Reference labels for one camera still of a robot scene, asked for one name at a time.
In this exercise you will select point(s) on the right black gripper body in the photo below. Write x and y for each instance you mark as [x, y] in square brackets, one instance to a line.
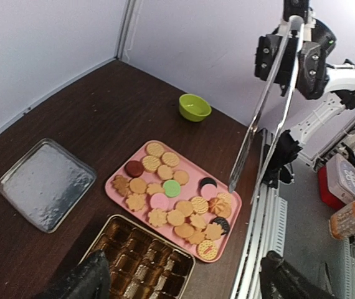
[312, 76]

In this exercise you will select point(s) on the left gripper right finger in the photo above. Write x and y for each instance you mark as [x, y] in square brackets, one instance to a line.
[278, 277]

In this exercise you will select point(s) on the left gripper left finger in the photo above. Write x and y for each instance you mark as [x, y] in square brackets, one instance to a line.
[89, 279]

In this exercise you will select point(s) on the metal tongs white handle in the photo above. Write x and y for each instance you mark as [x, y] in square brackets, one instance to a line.
[267, 102]

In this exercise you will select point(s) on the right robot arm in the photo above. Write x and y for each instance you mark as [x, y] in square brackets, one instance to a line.
[341, 84]

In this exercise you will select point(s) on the gold cookie tin box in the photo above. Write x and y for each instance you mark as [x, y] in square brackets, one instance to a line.
[141, 263]

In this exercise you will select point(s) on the clock face round cookie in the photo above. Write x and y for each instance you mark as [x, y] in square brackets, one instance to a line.
[207, 250]

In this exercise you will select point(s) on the black sandwich cookie bottom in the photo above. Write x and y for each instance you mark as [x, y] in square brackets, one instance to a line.
[223, 223]

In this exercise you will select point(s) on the black sandwich cookie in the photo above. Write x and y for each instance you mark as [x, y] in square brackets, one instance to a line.
[223, 223]
[207, 180]

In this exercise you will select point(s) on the swirl butter cookie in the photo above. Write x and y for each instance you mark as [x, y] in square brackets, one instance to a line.
[217, 205]

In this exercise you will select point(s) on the plastic bottle orange drink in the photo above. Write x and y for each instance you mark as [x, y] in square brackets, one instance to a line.
[342, 222]

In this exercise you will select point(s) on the pink round cookie upper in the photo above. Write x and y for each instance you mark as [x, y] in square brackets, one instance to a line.
[159, 201]

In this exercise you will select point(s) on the pink round cookie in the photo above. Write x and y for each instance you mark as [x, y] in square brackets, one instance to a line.
[159, 201]
[208, 191]

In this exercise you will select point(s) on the silver tin lid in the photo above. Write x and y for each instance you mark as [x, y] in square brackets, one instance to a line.
[46, 183]

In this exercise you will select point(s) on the red box with lid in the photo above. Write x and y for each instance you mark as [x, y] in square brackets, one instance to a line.
[337, 182]

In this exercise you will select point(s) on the pink round cookie lower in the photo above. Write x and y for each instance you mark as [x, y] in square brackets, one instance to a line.
[208, 191]

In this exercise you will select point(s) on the pink plastic tray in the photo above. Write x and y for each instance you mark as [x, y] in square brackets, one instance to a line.
[187, 221]

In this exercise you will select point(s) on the brown chocolate round cookie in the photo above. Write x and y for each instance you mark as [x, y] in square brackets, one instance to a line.
[134, 168]

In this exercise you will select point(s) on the green round cookie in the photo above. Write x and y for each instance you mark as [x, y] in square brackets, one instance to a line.
[171, 188]

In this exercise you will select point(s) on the black sandwich cookie right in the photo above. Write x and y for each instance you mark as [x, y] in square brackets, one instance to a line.
[207, 180]

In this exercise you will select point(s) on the green plastic bowl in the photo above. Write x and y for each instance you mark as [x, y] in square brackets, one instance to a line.
[193, 107]

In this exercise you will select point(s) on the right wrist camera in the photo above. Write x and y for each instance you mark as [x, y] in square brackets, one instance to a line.
[298, 12]

